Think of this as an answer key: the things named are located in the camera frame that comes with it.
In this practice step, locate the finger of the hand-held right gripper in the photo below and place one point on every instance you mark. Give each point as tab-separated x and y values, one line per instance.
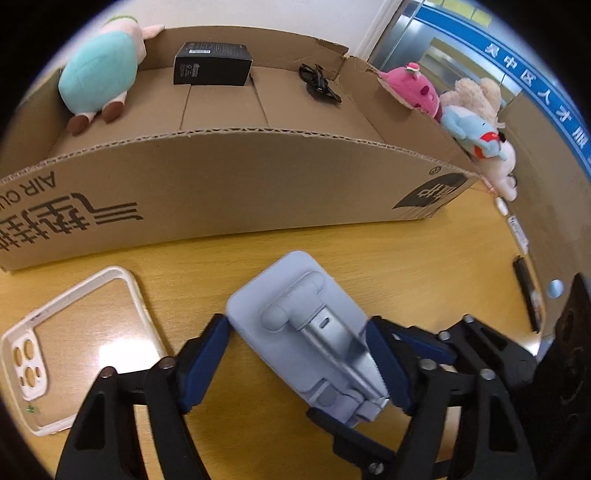
429	348
364	450

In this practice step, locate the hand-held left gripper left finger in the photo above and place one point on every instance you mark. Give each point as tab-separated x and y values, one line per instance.
203	364

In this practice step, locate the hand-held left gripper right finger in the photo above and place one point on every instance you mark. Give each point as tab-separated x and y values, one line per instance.
390	369

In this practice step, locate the white folding phone stand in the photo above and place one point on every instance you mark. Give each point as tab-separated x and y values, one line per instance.
286	286

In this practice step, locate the brown cardboard box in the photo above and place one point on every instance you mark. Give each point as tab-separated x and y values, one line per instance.
231	184

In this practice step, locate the wooden desktop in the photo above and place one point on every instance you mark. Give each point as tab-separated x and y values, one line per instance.
184	258

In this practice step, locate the black slim device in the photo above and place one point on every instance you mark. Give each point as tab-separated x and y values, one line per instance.
528	295

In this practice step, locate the white pen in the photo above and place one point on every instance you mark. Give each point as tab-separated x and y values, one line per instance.
518	234

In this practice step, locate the white earbuds case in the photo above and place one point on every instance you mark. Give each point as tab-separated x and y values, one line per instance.
501	206

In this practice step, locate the clear phone case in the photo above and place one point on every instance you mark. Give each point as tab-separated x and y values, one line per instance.
23	332

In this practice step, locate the white plush toy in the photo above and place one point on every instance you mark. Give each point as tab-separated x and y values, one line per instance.
503	175

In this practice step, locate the blue plush toy red band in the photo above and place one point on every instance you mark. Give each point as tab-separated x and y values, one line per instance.
466	127

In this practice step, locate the beige plush toy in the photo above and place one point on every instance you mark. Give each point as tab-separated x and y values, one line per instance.
475	94

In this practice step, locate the pink plush toy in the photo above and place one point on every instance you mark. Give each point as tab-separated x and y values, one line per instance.
415	90

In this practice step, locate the small black box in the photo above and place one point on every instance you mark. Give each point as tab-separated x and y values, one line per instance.
212	64

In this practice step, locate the teal plush toy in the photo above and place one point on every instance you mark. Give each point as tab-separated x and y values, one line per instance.
99	78

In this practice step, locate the glass door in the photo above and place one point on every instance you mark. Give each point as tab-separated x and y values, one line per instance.
415	41

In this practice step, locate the blue wall sign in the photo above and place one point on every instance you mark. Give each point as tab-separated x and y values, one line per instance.
531	74

